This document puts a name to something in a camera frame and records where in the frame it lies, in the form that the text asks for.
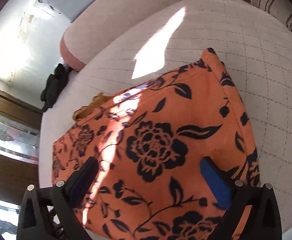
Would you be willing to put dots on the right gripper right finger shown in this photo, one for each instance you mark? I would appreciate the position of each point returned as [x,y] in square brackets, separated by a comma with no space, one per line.
[263,221]

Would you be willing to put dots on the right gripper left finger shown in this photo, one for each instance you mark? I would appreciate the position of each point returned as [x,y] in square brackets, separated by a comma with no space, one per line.
[47,213]

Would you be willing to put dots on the orange black floral garment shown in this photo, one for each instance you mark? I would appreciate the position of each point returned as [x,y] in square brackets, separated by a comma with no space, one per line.
[149,141]

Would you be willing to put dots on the black clothing pile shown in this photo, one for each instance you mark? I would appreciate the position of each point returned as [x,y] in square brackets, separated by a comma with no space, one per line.
[56,82]

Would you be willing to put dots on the wooden stained glass door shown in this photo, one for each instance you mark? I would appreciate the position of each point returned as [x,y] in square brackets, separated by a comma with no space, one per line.
[19,149]

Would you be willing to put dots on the pink quilted bed cover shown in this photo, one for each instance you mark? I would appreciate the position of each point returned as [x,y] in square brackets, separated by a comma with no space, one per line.
[255,48]

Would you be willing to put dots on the pink quilted bolster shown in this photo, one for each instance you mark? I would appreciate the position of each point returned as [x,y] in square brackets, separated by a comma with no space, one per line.
[100,24]

